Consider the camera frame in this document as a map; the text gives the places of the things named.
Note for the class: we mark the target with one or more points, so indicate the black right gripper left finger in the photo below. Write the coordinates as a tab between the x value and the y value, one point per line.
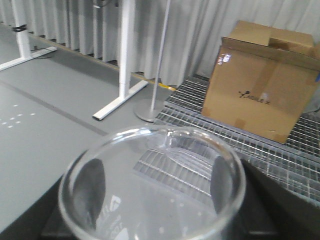
89	193

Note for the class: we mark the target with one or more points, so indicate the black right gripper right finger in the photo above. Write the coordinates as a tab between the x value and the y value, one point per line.
221	185

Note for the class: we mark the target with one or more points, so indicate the clear glass beaker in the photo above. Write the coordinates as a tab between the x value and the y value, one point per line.
157	186

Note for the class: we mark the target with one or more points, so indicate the metal grating platform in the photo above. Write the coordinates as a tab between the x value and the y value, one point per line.
294	165

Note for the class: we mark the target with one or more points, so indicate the brown cardboard box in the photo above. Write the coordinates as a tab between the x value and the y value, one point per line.
263	79

